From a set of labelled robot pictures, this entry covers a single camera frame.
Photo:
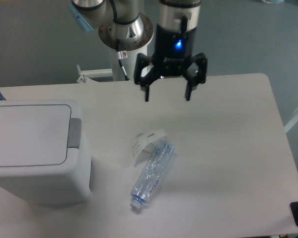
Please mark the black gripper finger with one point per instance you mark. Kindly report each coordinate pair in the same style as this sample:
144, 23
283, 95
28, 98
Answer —
146, 80
201, 61

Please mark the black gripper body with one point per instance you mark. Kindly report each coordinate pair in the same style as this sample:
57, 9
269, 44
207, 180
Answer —
173, 52

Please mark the white plastic trash can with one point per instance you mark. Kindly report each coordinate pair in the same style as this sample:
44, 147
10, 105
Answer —
44, 153

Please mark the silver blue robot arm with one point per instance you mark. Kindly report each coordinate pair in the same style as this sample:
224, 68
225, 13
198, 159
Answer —
122, 26

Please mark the crumpled white plastic wrapper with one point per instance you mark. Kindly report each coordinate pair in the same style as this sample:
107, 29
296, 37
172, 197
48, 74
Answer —
147, 142

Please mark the crushed clear plastic bottle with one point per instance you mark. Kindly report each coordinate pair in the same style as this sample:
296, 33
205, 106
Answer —
152, 174

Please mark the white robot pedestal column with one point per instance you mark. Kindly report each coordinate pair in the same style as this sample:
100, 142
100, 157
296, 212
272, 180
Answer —
123, 63

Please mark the white pedestal base frame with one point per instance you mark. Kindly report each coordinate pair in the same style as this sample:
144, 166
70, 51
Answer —
96, 75

